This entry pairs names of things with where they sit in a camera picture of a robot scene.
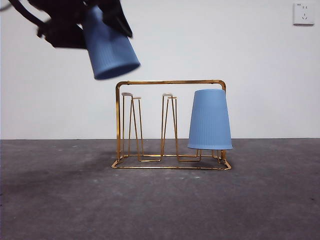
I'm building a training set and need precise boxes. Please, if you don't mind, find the blue ribbed plastic cup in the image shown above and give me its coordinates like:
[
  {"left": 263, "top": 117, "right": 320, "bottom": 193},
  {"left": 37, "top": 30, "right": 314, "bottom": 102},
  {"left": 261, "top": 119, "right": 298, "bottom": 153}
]
[
  {"left": 187, "top": 89, "right": 233, "bottom": 151},
  {"left": 82, "top": 6, "right": 141, "bottom": 81}
]

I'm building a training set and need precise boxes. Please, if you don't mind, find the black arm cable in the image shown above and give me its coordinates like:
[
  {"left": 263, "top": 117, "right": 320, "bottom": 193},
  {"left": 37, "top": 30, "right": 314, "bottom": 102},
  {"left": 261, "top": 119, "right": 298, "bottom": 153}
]
[{"left": 0, "top": 0, "right": 51, "bottom": 26}]

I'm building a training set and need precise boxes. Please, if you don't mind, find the gold wire cup rack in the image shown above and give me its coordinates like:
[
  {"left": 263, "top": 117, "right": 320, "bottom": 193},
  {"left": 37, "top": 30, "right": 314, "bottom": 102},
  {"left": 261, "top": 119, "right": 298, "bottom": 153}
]
[{"left": 111, "top": 79, "right": 233, "bottom": 172}]

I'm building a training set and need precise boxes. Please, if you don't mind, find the white wall socket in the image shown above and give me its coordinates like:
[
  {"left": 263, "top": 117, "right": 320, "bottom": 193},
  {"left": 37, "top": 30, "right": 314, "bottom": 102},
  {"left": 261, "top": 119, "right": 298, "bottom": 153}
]
[{"left": 292, "top": 2, "right": 315, "bottom": 26}]

